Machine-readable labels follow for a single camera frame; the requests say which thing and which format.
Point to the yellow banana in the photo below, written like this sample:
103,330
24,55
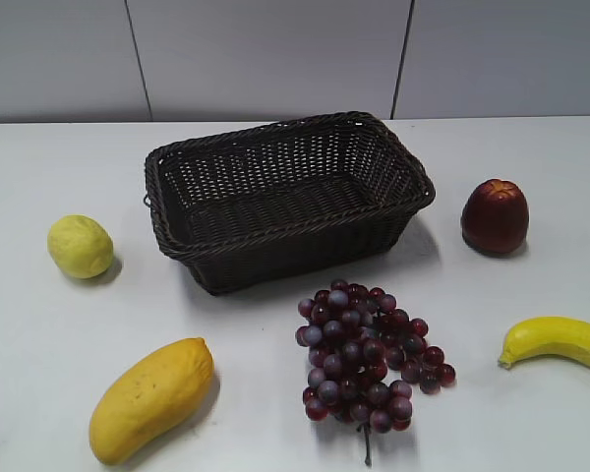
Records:
546,336

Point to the dark woven plastic basket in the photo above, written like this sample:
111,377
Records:
251,206

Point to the purple grape bunch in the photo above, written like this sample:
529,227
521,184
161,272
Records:
366,357

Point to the yellow lemon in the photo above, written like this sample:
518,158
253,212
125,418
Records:
80,246

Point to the yellow mango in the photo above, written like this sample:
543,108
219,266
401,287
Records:
154,396

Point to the dark red apple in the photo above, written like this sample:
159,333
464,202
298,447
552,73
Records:
495,218

